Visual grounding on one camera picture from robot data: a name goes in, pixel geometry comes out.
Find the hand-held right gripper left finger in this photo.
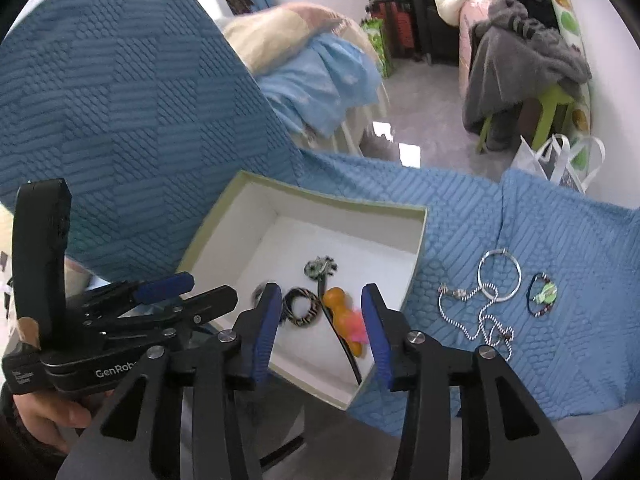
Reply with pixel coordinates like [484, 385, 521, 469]
[57, 282, 283, 480]

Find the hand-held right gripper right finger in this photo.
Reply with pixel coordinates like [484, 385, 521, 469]
[360, 282, 583, 480]

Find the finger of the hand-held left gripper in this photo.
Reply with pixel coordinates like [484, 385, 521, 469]
[67, 271, 196, 321]
[85, 285, 239, 346]

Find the orange hair clip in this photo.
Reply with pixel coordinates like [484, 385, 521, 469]
[322, 287, 371, 358]

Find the black flower headband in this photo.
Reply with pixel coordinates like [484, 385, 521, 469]
[303, 256, 363, 388]

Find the green cardboard box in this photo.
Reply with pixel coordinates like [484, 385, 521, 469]
[175, 170, 428, 411]

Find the person's left hand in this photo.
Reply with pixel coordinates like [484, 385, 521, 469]
[12, 392, 96, 453]

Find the silver bangle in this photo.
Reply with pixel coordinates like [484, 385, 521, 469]
[477, 249, 523, 303]

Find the blue textured sofa cover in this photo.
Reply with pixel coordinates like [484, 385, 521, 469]
[0, 0, 640, 436]

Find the white tote bag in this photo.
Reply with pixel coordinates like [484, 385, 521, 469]
[511, 134, 606, 195]

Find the light blue blanket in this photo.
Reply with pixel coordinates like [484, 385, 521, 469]
[260, 32, 383, 138]

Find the green plastic stool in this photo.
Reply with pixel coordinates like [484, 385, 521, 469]
[475, 82, 576, 153]

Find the green shopping bag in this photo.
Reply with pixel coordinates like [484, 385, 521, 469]
[361, 17, 396, 78]

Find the grey blanket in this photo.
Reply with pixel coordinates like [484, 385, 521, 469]
[462, 0, 593, 151]

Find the red suitcase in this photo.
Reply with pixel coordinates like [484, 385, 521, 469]
[372, 0, 418, 58]

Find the large black suitcase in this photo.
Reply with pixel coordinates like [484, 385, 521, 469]
[405, 0, 461, 66]

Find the rolled mat with green dots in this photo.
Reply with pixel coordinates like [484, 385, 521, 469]
[550, 0, 596, 171]

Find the black white bead necklace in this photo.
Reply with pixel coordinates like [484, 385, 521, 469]
[437, 282, 516, 361]

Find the blue bracelet with green charm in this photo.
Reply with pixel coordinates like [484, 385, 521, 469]
[526, 272, 558, 317]

